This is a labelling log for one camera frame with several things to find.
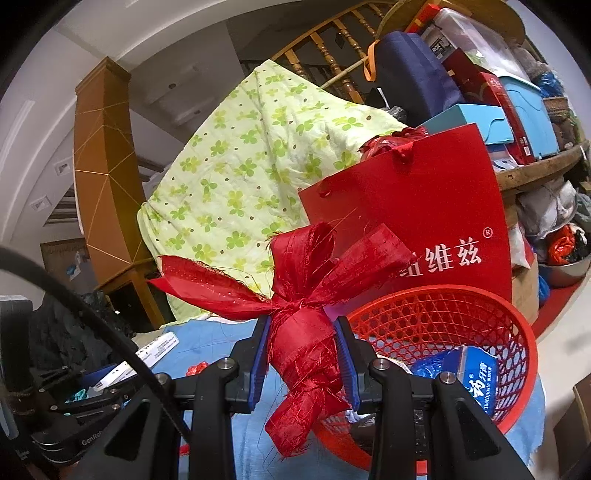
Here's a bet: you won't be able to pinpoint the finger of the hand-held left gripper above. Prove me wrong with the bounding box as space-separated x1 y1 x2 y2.
51 386 137 419
30 367 93 394

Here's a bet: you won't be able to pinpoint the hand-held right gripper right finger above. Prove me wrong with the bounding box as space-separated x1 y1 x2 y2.
333 316 536 480

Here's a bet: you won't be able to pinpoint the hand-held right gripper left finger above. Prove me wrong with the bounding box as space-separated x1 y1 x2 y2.
74 316 273 480

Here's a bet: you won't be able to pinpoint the blue toothpaste box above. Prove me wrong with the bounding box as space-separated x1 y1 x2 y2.
78 362 139 398
441 346 500 418

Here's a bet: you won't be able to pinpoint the red ribbon bow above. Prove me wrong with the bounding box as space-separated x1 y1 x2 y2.
148 222 414 457

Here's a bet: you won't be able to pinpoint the white medicine box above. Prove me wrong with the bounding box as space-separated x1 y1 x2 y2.
136 333 180 365

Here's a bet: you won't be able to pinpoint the blue plastic wrapper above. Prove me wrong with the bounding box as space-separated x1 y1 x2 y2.
411 353 458 379

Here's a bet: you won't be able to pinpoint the red mesh basket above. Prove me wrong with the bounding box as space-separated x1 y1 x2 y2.
314 285 539 462

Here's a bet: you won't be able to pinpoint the black cloth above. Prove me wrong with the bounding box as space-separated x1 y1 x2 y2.
30 291 139 370

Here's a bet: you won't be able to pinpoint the blue blanket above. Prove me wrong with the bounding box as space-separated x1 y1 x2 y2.
139 318 546 480

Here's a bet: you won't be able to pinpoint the wooden cabinet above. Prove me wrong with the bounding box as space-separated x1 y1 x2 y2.
41 237 93 296

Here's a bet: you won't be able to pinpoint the red paper bag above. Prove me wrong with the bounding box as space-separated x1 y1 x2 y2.
298 124 514 315

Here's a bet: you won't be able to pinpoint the green clover quilt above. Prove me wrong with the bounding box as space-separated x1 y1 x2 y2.
137 60 409 324

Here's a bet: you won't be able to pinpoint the wooden pillar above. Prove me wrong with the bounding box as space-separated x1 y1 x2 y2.
74 56 164 324

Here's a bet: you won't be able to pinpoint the red plastic bag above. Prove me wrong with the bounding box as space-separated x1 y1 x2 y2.
547 224 575 266
359 127 428 160

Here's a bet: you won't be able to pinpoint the steel basin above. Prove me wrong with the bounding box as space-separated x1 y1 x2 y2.
538 258 591 289

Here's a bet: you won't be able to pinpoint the white sack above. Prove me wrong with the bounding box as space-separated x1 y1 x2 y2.
517 178 578 238

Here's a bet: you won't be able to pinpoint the light blue cardboard box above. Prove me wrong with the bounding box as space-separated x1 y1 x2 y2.
418 104 515 145

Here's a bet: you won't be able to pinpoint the round wooden table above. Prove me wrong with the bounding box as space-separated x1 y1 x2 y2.
496 141 591 204

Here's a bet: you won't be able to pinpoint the red gift box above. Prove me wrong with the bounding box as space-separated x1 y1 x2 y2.
443 48 529 164

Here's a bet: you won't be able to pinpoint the blue storage bin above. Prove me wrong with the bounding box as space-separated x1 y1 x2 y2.
499 74 561 160

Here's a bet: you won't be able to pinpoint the wooden stair railing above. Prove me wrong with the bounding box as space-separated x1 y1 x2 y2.
272 0 402 104

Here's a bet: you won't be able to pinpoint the wicker basket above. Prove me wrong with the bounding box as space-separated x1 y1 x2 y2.
542 95 571 121

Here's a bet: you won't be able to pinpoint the blue plastic bag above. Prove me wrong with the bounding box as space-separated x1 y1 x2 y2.
536 71 561 99

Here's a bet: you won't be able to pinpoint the clear storage bin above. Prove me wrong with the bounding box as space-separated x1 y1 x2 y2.
422 7 532 84

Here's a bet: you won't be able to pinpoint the round bamboo tray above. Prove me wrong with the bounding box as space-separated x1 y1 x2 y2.
376 0 527 47

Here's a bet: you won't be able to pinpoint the black cable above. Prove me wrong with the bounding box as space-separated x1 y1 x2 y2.
0 247 192 444

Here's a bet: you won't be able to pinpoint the navy bag orange handles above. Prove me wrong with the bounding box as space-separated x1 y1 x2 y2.
367 31 462 125

